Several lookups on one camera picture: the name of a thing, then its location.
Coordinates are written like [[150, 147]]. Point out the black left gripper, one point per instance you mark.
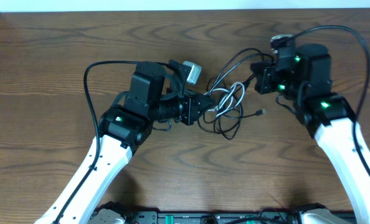
[[190, 106]]

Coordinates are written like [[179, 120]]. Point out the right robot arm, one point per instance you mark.
[[302, 75]]

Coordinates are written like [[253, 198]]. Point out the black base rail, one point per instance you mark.
[[112, 212]]

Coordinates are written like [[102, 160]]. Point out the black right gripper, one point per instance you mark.
[[263, 76]]

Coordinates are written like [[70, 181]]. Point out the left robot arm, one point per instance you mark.
[[157, 93]]

